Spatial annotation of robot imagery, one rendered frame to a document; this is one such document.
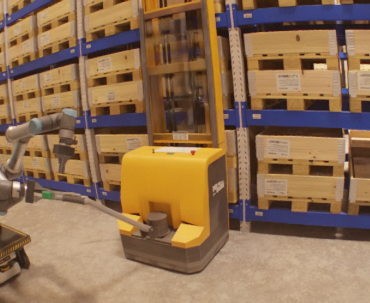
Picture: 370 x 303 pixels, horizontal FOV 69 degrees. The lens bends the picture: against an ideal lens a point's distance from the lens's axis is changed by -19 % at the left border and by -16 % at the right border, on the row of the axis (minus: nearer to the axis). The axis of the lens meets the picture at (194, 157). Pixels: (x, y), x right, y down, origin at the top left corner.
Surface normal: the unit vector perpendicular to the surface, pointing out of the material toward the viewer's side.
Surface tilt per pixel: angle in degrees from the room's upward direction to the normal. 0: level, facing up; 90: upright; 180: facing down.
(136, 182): 74
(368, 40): 90
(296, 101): 90
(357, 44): 90
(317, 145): 90
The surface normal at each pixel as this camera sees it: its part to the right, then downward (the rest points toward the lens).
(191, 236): -0.24, -0.81
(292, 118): -0.45, 0.25
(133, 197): -0.46, -0.03
